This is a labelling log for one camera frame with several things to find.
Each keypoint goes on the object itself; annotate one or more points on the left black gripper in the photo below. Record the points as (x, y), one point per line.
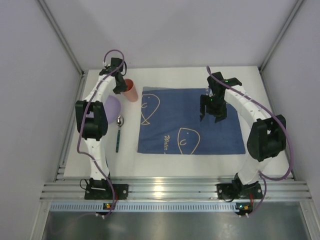
(119, 86)

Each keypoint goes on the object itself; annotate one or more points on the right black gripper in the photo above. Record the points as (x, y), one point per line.
(214, 106)

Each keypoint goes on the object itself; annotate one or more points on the blue fish-print cloth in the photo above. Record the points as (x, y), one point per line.
(170, 124)

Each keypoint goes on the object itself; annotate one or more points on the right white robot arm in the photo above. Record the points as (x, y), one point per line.
(267, 136)

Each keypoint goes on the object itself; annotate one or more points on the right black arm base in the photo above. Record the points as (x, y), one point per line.
(236, 190)

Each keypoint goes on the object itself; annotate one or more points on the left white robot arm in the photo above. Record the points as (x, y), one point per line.
(92, 124)

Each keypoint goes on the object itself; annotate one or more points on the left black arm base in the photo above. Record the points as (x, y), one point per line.
(101, 190)

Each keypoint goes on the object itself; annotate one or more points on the orange plastic cup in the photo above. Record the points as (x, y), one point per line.
(131, 92)

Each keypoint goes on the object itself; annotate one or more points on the purple plastic plate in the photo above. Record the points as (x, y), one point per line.
(112, 108)

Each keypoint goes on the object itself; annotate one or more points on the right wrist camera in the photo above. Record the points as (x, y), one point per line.
(222, 81)

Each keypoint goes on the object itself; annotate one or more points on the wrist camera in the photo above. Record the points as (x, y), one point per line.
(222, 81)
(116, 64)

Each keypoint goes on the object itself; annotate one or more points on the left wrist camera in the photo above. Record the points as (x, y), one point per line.
(116, 64)

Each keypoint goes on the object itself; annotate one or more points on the spoon with green handle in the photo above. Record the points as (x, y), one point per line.
(119, 122)

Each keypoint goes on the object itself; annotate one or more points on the aluminium frame rail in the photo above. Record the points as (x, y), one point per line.
(166, 189)

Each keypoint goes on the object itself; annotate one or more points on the perforated cable duct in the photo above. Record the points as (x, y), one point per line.
(148, 207)

